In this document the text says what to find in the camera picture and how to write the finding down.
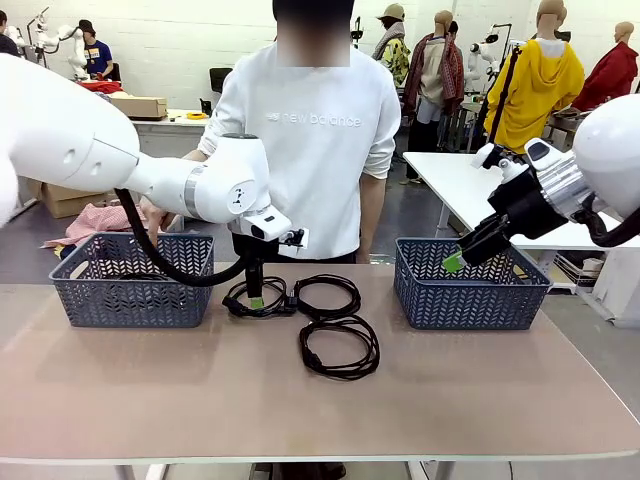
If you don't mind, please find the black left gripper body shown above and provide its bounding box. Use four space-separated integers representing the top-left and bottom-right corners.
229 232 281 264

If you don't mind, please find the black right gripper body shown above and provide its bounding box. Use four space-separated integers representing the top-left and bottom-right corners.
487 164 571 241

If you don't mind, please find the black power cable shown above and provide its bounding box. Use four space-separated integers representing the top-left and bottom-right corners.
298 314 381 380
222 276 296 320
292 273 362 321

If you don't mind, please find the person's left forearm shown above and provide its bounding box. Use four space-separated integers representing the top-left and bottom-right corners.
358 172 389 265

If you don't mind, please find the person's right hand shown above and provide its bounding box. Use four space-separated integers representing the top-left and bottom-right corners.
138 195 176 249

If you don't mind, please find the blue-grey plastic woven basket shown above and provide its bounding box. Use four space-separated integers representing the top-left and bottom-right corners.
48 232 216 330
393 237 554 331

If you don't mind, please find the long white empty table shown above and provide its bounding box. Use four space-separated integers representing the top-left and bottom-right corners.
402 151 640 251

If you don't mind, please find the cluttered white side table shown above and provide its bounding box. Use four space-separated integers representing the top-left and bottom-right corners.
545 107 587 151

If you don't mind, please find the person in white sweatshirt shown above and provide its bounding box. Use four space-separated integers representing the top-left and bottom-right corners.
197 0 403 265

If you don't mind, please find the black pole stand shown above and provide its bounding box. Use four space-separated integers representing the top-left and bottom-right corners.
483 42 524 151

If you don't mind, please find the mannequin in yellow hoodie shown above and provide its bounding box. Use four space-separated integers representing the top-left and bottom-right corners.
483 0 586 156

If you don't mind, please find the white background work table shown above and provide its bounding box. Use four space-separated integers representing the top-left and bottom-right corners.
127 109 215 162

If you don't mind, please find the pink checkered cloth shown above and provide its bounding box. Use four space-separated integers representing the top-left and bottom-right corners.
43 201 151 250

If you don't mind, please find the small white background robot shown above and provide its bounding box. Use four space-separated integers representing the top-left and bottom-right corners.
467 27 504 81

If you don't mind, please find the mannequin in red garment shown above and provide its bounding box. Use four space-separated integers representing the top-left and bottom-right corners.
572 20 640 114

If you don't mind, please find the mannequin in red patterned coat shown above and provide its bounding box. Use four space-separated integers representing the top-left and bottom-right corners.
403 9 467 185

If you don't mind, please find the black office chair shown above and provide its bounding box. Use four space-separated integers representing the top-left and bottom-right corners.
209 67 234 94

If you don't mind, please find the flat cardboard box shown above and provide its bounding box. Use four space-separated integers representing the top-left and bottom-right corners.
109 95 169 121

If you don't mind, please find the open cardboard floor box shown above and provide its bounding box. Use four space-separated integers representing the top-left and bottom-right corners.
38 180 120 220

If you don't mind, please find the figure with hat floral shirt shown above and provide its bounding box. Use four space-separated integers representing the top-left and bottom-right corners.
372 3 412 87

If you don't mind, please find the pile of mixed clothes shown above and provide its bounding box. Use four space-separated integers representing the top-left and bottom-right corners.
74 79 125 101

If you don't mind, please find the white table leg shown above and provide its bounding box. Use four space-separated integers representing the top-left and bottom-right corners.
113 463 169 480
405 460 457 480

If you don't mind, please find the person in blue t-shirt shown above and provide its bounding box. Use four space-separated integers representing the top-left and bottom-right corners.
78 19 115 81

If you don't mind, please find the person in black top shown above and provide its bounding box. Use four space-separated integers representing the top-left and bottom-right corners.
0 10 21 57

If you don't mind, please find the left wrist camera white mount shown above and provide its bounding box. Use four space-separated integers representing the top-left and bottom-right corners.
278 227 310 249

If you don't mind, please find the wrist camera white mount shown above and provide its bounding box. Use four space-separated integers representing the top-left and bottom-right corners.
472 143 532 185
278 227 310 249

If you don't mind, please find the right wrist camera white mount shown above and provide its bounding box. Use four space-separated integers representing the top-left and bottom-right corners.
472 143 532 185

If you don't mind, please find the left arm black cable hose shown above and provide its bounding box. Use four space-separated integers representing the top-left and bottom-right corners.
113 188 261 288

